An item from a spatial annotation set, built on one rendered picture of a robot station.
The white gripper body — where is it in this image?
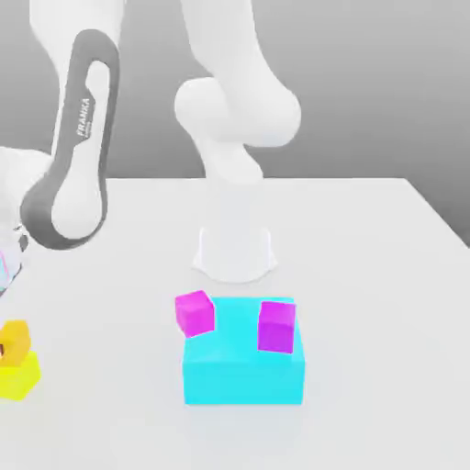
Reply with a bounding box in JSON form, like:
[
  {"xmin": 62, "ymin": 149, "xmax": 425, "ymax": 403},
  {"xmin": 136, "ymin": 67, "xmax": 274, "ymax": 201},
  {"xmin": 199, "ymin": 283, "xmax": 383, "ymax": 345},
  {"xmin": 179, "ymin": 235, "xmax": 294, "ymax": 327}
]
[{"xmin": 0, "ymin": 248, "xmax": 24, "ymax": 297}]

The small orange cube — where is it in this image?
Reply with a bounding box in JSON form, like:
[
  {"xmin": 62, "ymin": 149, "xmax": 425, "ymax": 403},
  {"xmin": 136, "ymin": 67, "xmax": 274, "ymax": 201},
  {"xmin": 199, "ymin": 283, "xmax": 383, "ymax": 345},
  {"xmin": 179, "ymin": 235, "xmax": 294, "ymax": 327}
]
[{"xmin": 0, "ymin": 319, "xmax": 32, "ymax": 367}]

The small yellow cube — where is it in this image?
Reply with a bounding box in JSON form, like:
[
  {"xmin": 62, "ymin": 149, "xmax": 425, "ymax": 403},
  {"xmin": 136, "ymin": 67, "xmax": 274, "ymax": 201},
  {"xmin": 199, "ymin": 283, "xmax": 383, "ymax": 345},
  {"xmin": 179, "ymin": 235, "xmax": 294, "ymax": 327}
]
[{"xmin": 0, "ymin": 350, "xmax": 42, "ymax": 402}]

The small magenta cube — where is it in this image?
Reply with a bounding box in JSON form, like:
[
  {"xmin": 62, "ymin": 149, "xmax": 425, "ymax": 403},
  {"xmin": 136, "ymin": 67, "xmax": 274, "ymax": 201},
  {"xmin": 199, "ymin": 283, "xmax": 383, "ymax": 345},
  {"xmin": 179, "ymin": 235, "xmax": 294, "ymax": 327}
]
[{"xmin": 174, "ymin": 289, "xmax": 217, "ymax": 339}]

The small purple cube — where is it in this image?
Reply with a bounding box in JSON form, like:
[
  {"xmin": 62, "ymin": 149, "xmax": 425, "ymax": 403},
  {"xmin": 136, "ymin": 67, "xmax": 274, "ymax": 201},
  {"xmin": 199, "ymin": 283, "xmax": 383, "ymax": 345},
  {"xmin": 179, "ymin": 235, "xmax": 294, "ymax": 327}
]
[{"xmin": 257, "ymin": 300, "xmax": 297, "ymax": 356}]

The large cyan box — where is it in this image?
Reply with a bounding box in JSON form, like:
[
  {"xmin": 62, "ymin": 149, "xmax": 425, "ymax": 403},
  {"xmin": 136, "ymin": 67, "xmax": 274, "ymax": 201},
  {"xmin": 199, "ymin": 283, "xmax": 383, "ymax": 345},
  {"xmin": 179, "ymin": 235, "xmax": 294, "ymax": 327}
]
[{"xmin": 182, "ymin": 296, "xmax": 306, "ymax": 407}]

